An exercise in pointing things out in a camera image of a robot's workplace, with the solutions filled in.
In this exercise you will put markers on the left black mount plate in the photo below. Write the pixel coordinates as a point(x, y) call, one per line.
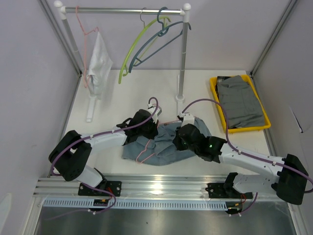
point(113, 187)

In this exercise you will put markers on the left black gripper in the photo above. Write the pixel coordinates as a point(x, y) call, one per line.
point(153, 132)

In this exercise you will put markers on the white skirt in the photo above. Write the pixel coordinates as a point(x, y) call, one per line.
point(99, 68)

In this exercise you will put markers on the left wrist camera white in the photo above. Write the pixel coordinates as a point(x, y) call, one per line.
point(155, 110)

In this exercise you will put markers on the light blue denim garment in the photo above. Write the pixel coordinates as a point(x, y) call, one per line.
point(159, 151)

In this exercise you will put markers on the right black mount plate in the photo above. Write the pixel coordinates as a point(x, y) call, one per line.
point(220, 191)

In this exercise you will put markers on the black mount plate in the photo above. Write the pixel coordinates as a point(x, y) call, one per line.
point(220, 191)
point(113, 187)

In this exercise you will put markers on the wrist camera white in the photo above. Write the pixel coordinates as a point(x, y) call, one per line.
point(155, 110)
point(186, 118)

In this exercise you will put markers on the yellow plastic bin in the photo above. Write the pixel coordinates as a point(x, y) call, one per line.
point(222, 112)

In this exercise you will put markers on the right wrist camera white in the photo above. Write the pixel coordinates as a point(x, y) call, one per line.
point(186, 118)

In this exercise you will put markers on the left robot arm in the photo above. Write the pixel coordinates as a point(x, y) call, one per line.
point(71, 154)

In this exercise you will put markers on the perforated cable tray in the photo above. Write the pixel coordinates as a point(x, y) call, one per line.
point(137, 204)

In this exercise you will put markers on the grey folded garment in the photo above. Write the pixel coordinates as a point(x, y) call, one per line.
point(242, 107)

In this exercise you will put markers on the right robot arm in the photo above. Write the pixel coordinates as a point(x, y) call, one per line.
point(285, 177)

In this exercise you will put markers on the white clothes rack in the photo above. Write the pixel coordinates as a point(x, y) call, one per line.
point(136, 61)

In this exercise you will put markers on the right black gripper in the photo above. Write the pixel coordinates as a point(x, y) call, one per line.
point(177, 142)

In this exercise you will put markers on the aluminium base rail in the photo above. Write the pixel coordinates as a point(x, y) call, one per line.
point(154, 187)

